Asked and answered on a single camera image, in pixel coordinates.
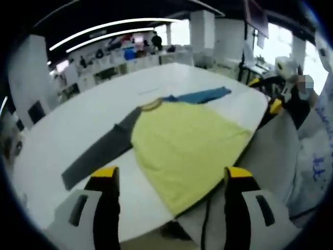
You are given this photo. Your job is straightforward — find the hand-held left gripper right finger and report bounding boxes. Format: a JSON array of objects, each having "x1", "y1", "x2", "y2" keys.
[{"x1": 224, "y1": 166, "x2": 302, "y2": 250}]

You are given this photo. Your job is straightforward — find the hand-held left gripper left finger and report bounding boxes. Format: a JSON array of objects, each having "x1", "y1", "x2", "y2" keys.
[{"x1": 43, "y1": 165, "x2": 122, "y2": 250}]

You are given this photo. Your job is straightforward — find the yellow blue grey garment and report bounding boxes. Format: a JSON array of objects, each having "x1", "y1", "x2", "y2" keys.
[{"x1": 61, "y1": 86, "x2": 252, "y2": 217}]

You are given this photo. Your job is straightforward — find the black monitor stand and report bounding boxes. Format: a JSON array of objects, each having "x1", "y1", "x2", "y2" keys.
[{"x1": 238, "y1": 39, "x2": 261, "y2": 84}]

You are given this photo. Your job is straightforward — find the grey mesh chair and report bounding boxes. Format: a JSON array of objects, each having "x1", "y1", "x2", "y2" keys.
[{"x1": 179, "y1": 111, "x2": 300, "y2": 250}]

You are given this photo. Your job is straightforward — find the white chest-worn device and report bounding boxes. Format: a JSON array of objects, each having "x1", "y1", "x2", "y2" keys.
[{"x1": 313, "y1": 31, "x2": 333, "y2": 79}]

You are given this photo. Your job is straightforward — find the person's white printed shirt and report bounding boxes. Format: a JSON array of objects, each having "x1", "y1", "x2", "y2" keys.
[{"x1": 283, "y1": 75, "x2": 333, "y2": 222}]

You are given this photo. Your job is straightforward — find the black cabinet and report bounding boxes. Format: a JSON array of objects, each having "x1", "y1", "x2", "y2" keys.
[{"x1": 27, "y1": 100, "x2": 47, "y2": 125}]

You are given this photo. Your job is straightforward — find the long white workbench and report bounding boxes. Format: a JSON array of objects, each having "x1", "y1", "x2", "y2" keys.
[{"x1": 52, "y1": 49, "x2": 195, "y2": 92}]

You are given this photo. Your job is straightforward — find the white cabinet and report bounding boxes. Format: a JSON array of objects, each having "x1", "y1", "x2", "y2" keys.
[{"x1": 65, "y1": 62, "x2": 79, "y2": 84}]

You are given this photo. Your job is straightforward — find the linear ceiling light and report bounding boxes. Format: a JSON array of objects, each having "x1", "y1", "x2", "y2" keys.
[
  {"x1": 48, "y1": 17, "x2": 178, "y2": 52},
  {"x1": 66, "y1": 27, "x2": 155, "y2": 53}
]

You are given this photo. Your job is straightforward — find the black cable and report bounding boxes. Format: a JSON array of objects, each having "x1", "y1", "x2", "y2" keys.
[{"x1": 201, "y1": 199, "x2": 212, "y2": 250}]

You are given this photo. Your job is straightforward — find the dark wall monitor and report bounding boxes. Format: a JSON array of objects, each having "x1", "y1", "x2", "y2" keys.
[{"x1": 244, "y1": 0, "x2": 269, "y2": 40}]

